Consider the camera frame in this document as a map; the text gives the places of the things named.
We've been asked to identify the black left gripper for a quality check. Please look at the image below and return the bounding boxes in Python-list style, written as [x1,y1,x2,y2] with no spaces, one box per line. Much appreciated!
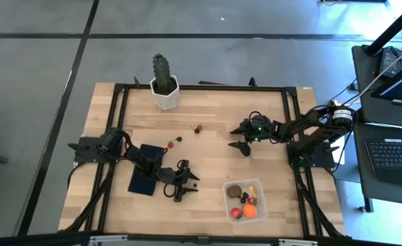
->
[154,159,201,203]

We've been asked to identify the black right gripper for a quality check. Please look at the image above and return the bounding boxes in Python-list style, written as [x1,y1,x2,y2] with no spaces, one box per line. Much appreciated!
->
[227,115,275,158]

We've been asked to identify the brown toy kiwi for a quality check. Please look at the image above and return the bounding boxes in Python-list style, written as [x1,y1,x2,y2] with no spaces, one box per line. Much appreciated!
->
[226,184,243,200]

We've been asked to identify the orange toy fruit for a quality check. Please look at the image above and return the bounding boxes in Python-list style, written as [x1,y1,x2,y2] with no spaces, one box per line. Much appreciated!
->
[242,203,257,219]

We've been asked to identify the clear plastic tupperware container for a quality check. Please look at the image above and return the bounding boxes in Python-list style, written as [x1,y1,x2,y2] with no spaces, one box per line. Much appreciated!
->
[222,177,269,226]

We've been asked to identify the dark blue cloth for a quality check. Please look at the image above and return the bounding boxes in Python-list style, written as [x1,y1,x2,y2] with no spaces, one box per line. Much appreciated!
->
[128,143,165,197]

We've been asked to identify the black crossbeam silver brackets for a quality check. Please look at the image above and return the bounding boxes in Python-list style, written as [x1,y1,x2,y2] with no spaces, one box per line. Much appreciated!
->
[0,231,402,246]

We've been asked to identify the white plant pot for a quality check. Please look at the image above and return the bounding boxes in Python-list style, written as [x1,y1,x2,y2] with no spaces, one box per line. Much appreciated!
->
[149,74,181,111]

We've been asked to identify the tall green cactus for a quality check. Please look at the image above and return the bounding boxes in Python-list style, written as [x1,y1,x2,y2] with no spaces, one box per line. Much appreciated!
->
[152,53,177,96]

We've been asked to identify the black computer keyboard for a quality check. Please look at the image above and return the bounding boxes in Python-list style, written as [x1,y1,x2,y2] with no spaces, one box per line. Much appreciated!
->
[364,137,402,188]

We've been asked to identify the black power adapter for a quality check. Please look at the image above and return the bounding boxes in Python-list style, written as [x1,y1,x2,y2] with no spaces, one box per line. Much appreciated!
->
[379,46,402,79]

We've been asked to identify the black diagonal pole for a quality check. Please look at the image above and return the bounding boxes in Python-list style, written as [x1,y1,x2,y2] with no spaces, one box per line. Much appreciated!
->
[366,0,402,56]

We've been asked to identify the black aluminium table frame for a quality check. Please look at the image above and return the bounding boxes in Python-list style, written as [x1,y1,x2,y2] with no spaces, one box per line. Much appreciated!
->
[59,77,350,240]

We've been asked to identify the white cable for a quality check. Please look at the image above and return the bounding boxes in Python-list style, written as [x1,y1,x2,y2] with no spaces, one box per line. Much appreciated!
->
[357,40,402,97]

